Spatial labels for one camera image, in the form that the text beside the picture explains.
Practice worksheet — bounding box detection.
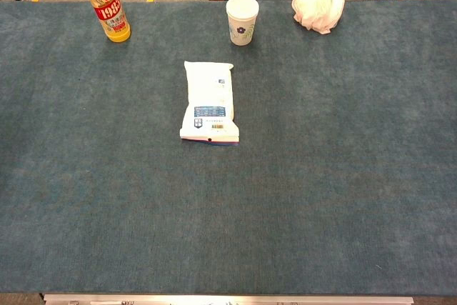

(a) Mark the white paper cup flower print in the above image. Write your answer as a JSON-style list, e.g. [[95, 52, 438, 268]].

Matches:
[[225, 0, 260, 46]]

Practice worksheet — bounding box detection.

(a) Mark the yellow bottle with red label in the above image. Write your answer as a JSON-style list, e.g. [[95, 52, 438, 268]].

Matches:
[[70, 0, 132, 44]]

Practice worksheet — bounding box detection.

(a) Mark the crumpled white plastic bag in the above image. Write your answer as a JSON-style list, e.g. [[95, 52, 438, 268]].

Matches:
[[291, 0, 346, 36]]

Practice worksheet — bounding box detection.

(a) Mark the white snack packet blue print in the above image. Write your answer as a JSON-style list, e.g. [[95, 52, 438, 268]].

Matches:
[[179, 60, 241, 147]]

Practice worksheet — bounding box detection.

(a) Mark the blue felt table cloth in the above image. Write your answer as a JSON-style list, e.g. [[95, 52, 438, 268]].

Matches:
[[0, 0, 457, 296]]

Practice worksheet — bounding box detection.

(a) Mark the aluminium table edge rail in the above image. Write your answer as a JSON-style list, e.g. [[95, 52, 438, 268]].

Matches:
[[43, 294, 415, 305]]

